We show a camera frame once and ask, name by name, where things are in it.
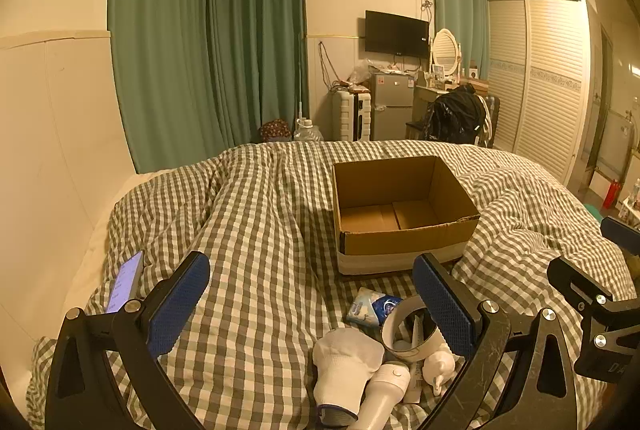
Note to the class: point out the brown patterned bag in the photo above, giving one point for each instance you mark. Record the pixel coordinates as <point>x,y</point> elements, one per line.
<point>275,130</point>

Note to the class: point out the white suitcase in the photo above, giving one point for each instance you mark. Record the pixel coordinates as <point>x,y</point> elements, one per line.
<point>347,115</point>

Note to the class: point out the smartphone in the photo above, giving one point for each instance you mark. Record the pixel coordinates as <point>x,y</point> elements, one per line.
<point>125,282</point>

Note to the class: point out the red fire extinguisher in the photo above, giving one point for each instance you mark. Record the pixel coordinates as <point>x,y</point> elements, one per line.
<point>611,194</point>

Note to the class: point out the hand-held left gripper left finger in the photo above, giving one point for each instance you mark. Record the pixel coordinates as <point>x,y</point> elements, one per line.
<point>180,305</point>

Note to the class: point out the white pump bottle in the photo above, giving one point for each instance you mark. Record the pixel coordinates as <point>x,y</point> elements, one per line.
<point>440,365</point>

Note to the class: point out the white tube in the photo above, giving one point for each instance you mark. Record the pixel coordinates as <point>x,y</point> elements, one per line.
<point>414,387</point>

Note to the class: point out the wide green curtain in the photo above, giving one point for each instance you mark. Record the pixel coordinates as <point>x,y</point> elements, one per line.
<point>200,35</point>

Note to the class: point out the clear plastic bag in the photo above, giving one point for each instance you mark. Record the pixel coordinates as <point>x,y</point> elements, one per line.
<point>361,73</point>

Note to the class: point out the grey tape roll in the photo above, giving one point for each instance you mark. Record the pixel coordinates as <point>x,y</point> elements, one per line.
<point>387,335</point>

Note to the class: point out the narrow green curtain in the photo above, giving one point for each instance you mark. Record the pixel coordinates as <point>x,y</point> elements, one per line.
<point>457,10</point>

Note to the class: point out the grey checkered blanket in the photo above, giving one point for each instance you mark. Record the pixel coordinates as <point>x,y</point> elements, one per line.
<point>260,220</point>

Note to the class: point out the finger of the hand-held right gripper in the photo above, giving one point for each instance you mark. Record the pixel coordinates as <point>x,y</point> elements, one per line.
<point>575,280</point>
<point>622,232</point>

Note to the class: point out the black wall television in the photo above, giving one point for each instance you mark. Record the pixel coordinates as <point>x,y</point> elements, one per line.
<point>395,33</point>

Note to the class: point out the black jacket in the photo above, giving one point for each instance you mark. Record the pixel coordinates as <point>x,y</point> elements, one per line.
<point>457,113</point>

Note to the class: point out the cardboard box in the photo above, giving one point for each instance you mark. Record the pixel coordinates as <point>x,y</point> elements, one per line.
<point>380,240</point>

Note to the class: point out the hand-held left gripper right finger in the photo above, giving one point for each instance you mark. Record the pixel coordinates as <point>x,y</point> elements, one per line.
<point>445,305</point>

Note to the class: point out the oval white mirror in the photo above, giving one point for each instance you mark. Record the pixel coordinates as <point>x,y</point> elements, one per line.
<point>445,50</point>

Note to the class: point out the white louvred wardrobe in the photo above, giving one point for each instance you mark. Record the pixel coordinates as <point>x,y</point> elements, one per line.
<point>545,80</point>

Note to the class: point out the wooden dressing table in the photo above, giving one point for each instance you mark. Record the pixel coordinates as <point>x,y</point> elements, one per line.
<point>422,94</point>

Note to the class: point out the wooden chair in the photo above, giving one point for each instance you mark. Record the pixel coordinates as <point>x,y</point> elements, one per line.
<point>492,115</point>

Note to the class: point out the small grey fridge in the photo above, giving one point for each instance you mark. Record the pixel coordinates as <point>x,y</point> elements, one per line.
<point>390,105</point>

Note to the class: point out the blue tissue pack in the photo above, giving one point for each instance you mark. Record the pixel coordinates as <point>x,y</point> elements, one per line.
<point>365,307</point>

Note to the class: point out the clear water jug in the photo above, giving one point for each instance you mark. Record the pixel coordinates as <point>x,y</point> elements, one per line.
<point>307,133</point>

